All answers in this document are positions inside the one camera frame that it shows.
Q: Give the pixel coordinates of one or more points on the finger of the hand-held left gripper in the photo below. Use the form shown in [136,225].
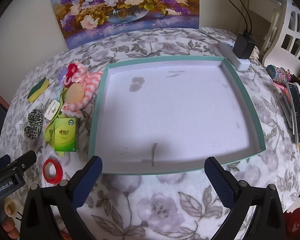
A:
[26,159]

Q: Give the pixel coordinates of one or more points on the green tissue pack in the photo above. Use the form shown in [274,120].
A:
[65,135]

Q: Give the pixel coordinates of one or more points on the leopard print scrunchie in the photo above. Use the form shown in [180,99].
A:
[35,122]

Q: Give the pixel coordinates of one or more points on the light blue face mask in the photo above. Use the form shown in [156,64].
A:
[58,92]

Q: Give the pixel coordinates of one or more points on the small white packet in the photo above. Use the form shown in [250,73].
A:
[51,110]

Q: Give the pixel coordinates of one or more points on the white wooden shelf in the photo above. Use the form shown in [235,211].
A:
[262,2]

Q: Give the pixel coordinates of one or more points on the yellow green sponge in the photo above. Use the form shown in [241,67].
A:
[38,90]

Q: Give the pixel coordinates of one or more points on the purple cloth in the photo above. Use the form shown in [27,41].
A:
[62,76]

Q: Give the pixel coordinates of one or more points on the black power adapter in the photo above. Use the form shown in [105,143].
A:
[243,45]

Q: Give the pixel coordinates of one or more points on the pink white fluffy cloth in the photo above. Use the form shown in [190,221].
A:
[92,82]

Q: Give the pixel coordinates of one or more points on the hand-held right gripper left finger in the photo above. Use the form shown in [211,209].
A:
[87,180]

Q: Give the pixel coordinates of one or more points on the red tape roll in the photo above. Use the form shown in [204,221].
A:
[58,170]

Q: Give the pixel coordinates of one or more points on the floral canvas painting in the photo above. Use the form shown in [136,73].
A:
[127,5]

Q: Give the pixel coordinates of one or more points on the cream rubber loop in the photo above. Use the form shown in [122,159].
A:
[7,202]

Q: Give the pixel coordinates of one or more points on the lime green cloth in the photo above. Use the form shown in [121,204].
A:
[49,132]

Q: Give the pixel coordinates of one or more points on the teal-edged white box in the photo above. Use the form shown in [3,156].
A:
[170,110]

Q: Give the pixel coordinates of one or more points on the grey floral blanket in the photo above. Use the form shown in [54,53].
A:
[165,205]

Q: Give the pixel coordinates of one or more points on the black white device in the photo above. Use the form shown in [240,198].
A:
[296,112]

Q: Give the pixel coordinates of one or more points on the tan round puff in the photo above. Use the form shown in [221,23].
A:
[75,93]

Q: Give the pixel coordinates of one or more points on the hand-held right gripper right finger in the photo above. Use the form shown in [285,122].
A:
[220,185]

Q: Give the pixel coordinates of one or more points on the person's left hand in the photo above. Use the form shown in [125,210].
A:
[11,227]

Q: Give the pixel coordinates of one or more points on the colourful octagonal toy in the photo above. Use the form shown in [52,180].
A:
[272,71]

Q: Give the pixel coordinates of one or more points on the white lattice chair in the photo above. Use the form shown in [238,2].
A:
[293,30]

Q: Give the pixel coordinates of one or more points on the red pink pipe cleaners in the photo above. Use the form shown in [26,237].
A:
[71,71]

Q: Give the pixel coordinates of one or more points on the white power strip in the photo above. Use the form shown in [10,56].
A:
[241,63]

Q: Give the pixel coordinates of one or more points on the red object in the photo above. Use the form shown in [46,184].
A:
[297,220]

